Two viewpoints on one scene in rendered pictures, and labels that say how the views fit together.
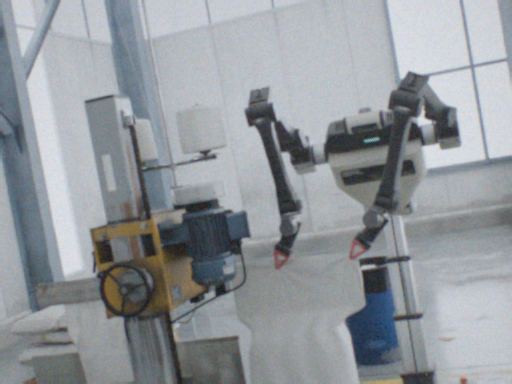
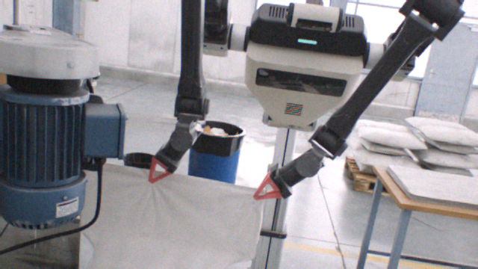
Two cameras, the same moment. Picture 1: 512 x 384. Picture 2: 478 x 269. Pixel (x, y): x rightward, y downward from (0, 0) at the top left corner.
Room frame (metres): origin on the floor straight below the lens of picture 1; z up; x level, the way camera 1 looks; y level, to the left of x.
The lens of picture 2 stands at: (1.69, 0.02, 1.49)
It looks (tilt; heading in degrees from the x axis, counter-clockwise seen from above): 15 degrees down; 345
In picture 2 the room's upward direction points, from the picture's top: 8 degrees clockwise
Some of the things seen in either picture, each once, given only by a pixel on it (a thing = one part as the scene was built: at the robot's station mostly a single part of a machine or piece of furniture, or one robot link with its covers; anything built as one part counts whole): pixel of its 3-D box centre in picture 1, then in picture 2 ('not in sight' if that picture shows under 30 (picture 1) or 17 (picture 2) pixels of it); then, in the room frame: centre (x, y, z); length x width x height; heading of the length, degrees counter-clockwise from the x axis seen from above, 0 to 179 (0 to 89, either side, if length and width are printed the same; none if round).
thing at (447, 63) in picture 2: not in sight; (449, 75); (9.14, -6.19, 1.05); 1.00 x 0.10 x 2.10; 72
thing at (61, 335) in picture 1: (77, 329); not in sight; (5.57, 1.49, 0.44); 0.66 x 0.42 x 0.14; 66
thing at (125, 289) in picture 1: (124, 290); not in sight; (2.34, 0.45, 1.13); 0.18 x 0.11 x 0.18; 72
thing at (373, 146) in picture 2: not in sight; (380, 143); (5.63, -2.62, 0.44); 0.66 x 0.43 x 0.13; 162
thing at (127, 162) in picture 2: not in sight; (139, 171); (5.26, -0.08, 0.13); 0.30 x 0.30 x 0.26
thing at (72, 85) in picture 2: (202, 205); (45, 80); (2.49, 0.17, 1.35); 0.12 x 0.12 x 0.04
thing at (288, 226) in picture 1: (289, 217); (188, 122); (2.71, -0.12, 1.24); 0.11 x 0.09 x 0.12; 163
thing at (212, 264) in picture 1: (209, 246); (43, 155); (2.49, 0.17, 1.21); 0.15 x 0.15 x 0.25
